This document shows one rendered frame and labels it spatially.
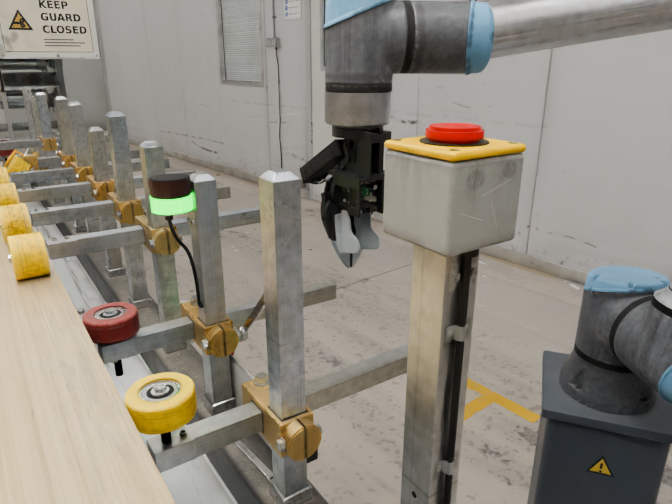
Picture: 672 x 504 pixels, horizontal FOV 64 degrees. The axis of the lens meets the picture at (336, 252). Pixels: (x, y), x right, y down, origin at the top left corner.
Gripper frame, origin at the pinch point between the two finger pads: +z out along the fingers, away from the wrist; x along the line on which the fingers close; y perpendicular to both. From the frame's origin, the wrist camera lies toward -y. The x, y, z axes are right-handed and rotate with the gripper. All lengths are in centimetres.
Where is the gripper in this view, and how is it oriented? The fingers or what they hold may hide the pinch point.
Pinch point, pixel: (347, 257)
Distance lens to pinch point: 83.0
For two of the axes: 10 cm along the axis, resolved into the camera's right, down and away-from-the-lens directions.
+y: 5.8, 2.8, -7.7
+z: 0.0, 9.4, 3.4
